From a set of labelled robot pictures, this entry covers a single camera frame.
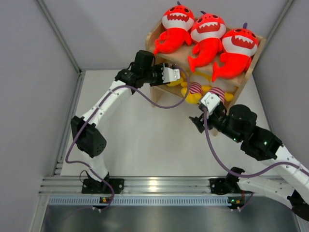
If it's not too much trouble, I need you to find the red shark plush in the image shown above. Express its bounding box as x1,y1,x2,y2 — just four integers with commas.
212,22,259,82
153,1,196,55
187,11,226,72

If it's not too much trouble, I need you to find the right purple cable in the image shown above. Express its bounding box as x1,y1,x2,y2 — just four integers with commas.
202,107,309,211

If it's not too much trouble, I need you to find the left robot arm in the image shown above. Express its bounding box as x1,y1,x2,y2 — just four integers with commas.
65,50,180,193

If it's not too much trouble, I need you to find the wooden two-tier shelf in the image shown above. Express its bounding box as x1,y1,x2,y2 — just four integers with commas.
145,20,267,110

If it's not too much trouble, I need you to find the right aluminium frame post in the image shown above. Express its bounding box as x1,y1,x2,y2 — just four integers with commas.
252,0,296,79

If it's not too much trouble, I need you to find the white slotted cable duct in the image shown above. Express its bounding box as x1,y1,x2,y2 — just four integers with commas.
48,196,233,206

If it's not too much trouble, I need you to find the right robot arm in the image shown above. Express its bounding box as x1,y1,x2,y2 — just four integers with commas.
190,103,309,220

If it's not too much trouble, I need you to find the red shark plush on shelf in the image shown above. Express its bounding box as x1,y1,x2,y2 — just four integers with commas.
153,1,196,55

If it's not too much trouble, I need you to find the aluminium frame post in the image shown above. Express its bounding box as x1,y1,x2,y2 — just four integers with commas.
34,0,84,176
252,0,296,79

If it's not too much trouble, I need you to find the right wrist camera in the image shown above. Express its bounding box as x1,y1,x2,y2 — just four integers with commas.
199,92,221,115

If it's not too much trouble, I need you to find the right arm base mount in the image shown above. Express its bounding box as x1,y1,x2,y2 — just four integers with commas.
209,178,242,195

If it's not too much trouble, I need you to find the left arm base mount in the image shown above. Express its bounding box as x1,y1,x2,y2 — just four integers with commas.
82,178,125,194

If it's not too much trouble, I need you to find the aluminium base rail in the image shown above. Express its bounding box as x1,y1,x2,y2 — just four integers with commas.
39,176,211,195

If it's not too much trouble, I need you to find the left aluminium frame post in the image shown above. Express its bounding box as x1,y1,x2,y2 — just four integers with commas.
34,0,84,176

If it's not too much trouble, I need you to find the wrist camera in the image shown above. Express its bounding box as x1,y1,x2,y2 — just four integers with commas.
199,92,221,115
164,64,181,83

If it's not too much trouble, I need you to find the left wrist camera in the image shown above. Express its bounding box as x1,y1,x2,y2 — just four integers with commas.
164,64,181,83

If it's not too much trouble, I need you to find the yellow frog plush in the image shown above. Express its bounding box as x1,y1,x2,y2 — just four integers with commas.
202,83,237,103
181,72,211,104
167,71,188,87

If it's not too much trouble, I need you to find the red shark plush front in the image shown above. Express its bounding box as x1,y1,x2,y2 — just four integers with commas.
212,22,259,82

